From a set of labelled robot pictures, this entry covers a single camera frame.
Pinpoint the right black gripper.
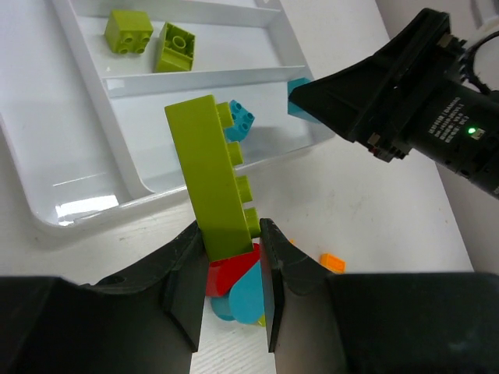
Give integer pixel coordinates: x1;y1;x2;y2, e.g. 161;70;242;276
302;9;498;197

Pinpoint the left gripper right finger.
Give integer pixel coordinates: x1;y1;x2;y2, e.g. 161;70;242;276
260;218;330;353

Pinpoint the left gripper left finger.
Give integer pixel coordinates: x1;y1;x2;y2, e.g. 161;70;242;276
84;221;207;352

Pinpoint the red lego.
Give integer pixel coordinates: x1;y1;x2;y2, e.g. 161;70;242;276
205;243;260;298

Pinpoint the teal rounded lego brick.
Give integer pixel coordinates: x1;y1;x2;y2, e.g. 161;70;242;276
211;261;266;326

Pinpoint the teal square lego brick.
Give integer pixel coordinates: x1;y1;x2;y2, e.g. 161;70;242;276
224;100;255;142

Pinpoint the lime green lego brick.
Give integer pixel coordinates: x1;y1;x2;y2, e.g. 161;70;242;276
154;23;196;72
104;9;154;55

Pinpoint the small orange lego brick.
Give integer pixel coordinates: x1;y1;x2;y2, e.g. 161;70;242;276
320;253;346;273

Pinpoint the white divided sorting tray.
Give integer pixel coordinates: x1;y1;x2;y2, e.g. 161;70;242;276
1;1;332;237

